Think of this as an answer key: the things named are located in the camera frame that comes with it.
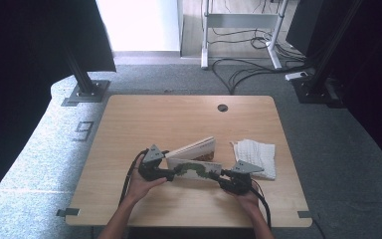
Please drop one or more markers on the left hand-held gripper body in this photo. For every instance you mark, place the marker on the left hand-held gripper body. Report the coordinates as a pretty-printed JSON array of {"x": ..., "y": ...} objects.
[{"x": 151, "y": 169}]

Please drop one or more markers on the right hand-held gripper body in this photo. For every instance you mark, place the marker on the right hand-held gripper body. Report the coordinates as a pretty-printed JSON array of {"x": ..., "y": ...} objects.
[{"x": 240, "y": 184}]

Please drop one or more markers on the caterpillar picture book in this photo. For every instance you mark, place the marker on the caterpillar picture book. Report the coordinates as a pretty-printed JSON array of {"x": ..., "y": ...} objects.
[{"x": 195, "y": 159}]

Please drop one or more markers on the white waffle cloth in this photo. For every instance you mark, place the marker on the white waffle cloth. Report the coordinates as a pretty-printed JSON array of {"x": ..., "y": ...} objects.
[{"x": 257, "y": 156}]

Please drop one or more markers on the person's right hand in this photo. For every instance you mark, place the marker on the person's right hand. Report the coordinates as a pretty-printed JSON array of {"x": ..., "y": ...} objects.
[{"x": 248, "y": 200}]

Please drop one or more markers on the person's left hand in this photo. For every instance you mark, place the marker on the person's left hand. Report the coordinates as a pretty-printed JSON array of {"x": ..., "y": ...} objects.
[{"x": 139, "y": 189}]

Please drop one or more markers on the grey tape strip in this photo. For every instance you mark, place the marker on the grey tape strip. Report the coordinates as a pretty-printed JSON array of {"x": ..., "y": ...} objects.
[
  {"x": 304, "y": 214},
  {"x": 68, "y": 212}
]

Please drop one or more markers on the black stand with grey base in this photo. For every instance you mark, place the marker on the black stand with grey base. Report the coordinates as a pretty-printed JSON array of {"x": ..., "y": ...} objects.
[{"x": 86, "y": 89}]

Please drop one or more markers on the white power strip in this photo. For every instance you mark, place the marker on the white power strip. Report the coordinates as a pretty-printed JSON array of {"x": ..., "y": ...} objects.
[{"x": 296, "y": 75}]

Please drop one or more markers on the dark curtain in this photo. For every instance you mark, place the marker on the dark curtain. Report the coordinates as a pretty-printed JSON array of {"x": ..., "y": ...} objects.
[
  {"x": 20, "y": 83},
  {"x": 378, "y": 83}
]

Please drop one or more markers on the white desk frame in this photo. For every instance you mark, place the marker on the white desk frame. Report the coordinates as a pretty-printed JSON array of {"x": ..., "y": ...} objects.
[{"x": 238, "y": 20}]

